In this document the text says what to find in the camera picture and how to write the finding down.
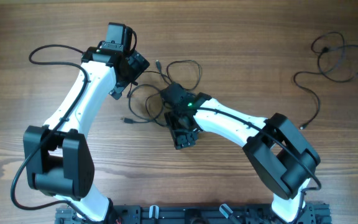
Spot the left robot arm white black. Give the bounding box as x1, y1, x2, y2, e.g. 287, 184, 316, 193
11, 22, 150, 223

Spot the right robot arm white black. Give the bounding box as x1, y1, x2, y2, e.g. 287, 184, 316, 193
160, 83, 321, 223

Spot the black usb cable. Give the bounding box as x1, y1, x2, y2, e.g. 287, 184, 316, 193
119, 59, 203, 127
293, 31, 358, 130

